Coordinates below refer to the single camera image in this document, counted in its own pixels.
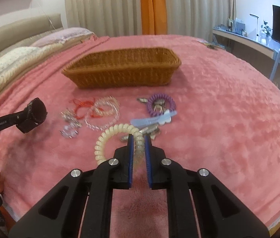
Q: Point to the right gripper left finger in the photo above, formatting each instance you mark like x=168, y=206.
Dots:
x=79, y=205

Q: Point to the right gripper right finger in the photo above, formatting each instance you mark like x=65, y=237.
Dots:
x=199, y=204

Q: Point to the black smartwatch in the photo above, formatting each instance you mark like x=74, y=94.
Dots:
x=32, y=116

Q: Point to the silver metal hair clip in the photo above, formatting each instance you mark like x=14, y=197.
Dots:
x=151, y=130

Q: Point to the cream patterned pillow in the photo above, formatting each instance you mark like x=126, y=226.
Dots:
x=19, y=59

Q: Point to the beige bed headboard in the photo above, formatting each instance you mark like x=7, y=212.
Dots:
x=29, y=30

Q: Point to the pink bed blanket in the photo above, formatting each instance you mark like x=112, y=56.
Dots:
x=228, y=121

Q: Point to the light blue hair clip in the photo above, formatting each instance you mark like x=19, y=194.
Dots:
x=160, y=120

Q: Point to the pink pillow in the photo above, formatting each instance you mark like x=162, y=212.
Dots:
x=63, y=36

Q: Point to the silver keys charm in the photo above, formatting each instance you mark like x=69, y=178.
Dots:
x=142, y=100

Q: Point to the brown wicker basket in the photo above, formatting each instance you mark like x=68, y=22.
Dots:
x=120, y=68

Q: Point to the beige curtain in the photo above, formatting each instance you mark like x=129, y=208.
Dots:
x=123, y=17

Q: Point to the small items on bed edge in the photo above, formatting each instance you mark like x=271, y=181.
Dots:
x=211, y=45

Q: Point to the white desk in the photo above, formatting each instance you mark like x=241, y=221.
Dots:
x=269, y=52

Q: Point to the white desk lamp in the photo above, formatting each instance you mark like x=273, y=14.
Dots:
x=255, y=32

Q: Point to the small potted plant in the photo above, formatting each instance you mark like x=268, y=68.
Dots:
x=265, y=33

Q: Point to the orange curtain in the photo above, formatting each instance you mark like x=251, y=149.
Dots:
x=154, y=17

